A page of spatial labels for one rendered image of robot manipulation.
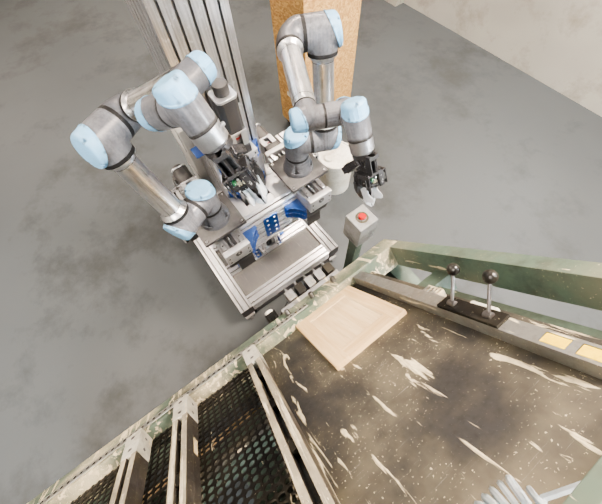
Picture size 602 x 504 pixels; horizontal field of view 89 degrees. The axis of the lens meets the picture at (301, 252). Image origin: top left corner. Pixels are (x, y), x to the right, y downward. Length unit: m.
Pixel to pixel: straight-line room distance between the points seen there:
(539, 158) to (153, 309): 3.60
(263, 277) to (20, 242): 2.24
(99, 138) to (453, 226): 2.50
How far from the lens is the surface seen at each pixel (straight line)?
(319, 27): 1.31
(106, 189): 3.48
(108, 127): 1.12
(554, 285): 1.10
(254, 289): 2.22
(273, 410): 1.03
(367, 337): 1.10
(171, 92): 0.68
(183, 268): 2.69
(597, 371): 0.85
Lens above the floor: 2.27
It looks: 64 degrees down
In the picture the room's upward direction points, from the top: 6 degrees counter-clockwise
